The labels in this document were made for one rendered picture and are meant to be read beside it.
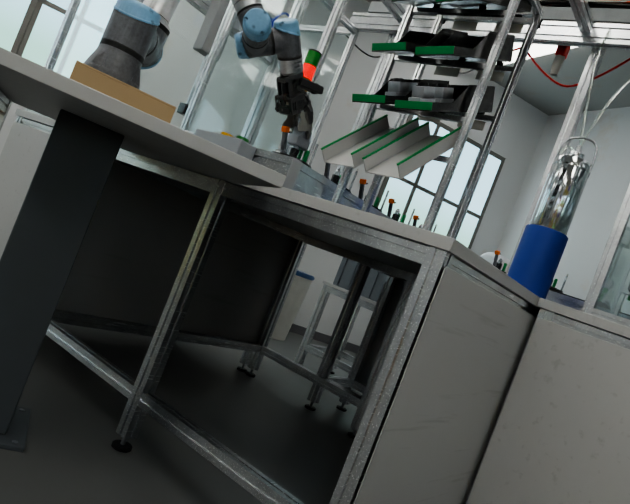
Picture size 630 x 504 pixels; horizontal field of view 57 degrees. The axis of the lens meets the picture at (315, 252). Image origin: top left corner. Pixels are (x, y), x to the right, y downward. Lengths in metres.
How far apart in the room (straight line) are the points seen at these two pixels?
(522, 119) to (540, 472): 5.38
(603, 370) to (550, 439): 0.25
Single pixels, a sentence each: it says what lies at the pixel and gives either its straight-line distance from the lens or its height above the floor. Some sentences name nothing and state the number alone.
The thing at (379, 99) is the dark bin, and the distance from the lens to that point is 1.70.
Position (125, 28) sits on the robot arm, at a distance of 1.65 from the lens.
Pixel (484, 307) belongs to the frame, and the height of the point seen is 0.76.
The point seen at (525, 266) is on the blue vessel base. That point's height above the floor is 0.97.
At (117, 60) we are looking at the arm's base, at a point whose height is 1.00.
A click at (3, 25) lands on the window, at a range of 5.27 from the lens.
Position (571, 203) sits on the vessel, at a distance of 2.31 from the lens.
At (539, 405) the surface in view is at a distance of 1.92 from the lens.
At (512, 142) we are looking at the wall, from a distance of 6.83.
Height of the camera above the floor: 0.70
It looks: 1 degrees up
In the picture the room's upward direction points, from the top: 21 degrees clockwise
